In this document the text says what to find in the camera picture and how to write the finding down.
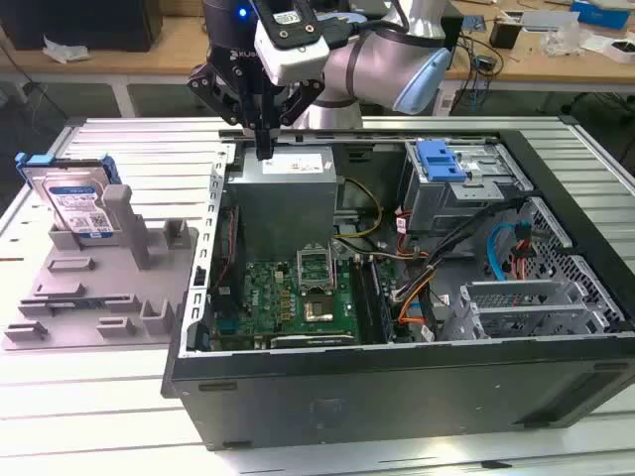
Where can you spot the metal disk bay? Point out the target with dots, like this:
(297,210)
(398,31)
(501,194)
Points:
(521,286)

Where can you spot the RAM stick on rack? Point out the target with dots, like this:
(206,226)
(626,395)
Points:
(64,301)

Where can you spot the black open container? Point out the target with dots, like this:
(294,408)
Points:
(503,35)

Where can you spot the white box black insert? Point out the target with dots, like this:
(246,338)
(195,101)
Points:
(620,54)

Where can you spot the black computer tower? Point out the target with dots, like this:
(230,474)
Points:
(99,25)

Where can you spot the CPU socket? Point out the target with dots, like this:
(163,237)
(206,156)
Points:
(320,310)

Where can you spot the white crumpled paper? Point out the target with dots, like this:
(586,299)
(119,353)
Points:
(64,52)

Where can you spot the grey power supply unit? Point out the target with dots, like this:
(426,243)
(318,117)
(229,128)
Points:
(283,208)

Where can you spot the blue plastic latch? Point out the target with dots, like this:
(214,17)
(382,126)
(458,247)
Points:
(439,163)

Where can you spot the hard disk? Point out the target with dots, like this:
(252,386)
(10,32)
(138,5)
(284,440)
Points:
(74,198)

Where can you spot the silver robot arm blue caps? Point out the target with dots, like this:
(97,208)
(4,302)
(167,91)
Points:
(367,64)

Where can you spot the black graphics card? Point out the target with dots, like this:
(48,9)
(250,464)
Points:
(312,339)

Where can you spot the RAM stick in slot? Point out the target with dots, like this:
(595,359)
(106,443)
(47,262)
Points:
(382,302)

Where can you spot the black square box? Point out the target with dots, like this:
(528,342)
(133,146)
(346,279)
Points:
(454,30)

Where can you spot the wooden workbench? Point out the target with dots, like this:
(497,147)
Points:
(149,54)

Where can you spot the clear plastic bag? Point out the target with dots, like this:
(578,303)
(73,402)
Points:
(565,39)

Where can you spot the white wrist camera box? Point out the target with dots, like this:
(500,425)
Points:
(297,59)

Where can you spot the green motherboard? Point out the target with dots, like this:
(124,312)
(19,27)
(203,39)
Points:
(268,297)

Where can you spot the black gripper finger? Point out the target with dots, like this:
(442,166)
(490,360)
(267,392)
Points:
(302,104)
(213,84)

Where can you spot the black PC case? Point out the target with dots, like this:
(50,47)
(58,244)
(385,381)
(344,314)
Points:
(347,396)

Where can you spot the metal drive cage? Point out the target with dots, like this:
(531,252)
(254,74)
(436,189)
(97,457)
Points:
(446,208)

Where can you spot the grey plastic parts rack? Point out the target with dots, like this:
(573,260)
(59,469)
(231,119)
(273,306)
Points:
(99,277)

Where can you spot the black case fan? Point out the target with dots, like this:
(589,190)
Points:
(225,238)

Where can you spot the blue cardboard box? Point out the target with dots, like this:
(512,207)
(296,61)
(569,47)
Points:
(600,15)

